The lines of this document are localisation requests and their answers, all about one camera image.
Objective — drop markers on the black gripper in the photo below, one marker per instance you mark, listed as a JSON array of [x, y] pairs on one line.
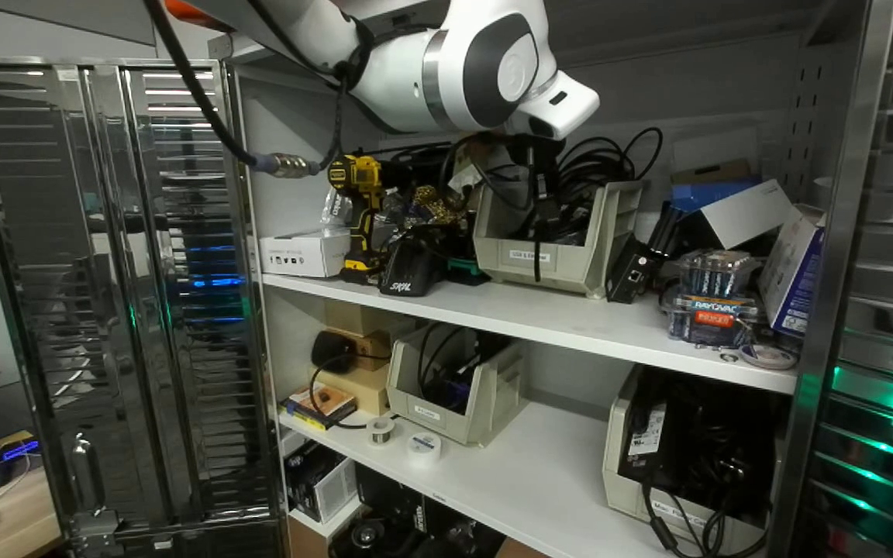
[[525, 174]]

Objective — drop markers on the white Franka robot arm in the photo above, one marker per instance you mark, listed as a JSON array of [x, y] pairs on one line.
[[404, 79]]

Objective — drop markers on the blue cardboard box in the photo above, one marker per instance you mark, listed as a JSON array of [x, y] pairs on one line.
[[710, 203]]

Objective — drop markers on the small brown cardboard box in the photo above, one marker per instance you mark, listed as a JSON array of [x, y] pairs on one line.
[[356, 320]]

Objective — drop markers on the blue white box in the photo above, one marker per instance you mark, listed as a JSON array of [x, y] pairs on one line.
[[756, 212]]

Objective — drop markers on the white cardboard box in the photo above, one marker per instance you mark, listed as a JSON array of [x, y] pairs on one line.
[[302, 253]]

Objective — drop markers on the white box with black device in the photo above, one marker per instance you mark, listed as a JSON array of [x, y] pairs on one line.
[[324, 486]]

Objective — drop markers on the black yellow power tool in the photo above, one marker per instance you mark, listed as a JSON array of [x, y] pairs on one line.
[[436, 205]]

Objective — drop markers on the metal shelf unit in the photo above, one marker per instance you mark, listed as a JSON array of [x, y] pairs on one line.
[[572, 329]]

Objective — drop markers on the black battery charger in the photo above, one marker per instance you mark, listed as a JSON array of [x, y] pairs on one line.
[[411, 270]]

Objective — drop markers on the clear pack of batteries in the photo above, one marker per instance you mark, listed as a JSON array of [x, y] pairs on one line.
[[720, 275]]

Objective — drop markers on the crinkled plastic bag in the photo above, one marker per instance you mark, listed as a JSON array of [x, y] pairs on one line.
[[334, 212]]

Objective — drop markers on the battery pack with orange label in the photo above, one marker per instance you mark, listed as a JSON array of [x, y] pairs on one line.
[[714, 323]]

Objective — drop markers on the black round device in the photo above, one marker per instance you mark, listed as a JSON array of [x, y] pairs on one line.
[[331, 352]]

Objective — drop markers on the small white tape roll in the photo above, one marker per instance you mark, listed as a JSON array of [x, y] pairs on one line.
[[383, 429]]

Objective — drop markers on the white printed carton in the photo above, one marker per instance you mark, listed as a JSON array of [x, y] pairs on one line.
[[790, 279]]

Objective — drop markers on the clear tape roll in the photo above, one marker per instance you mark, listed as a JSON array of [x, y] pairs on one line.
[[773, 358]]

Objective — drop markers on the yellow black flat pad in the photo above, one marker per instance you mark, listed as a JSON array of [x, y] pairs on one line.
[[321, 415]]

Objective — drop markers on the metal server rack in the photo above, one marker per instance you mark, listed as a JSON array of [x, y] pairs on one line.
[[880, 311], [116, 311]]

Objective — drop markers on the dark device with blue light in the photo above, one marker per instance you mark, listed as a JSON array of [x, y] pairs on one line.
[[11, 460]]

